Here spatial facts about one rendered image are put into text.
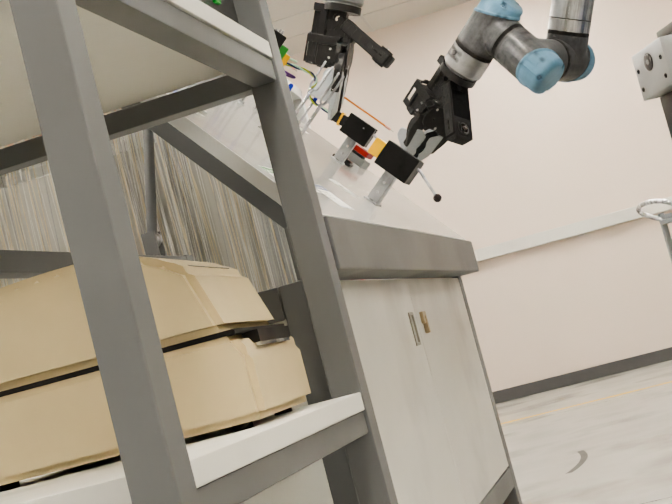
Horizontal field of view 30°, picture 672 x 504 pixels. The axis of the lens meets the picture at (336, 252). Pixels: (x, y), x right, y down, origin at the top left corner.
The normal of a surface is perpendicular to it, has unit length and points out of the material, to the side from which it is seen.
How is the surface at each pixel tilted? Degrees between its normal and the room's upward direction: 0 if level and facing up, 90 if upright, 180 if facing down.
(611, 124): 90
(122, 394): 90
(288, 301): 90
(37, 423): 90
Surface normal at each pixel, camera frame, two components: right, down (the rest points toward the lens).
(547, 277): -0.18, -0.04
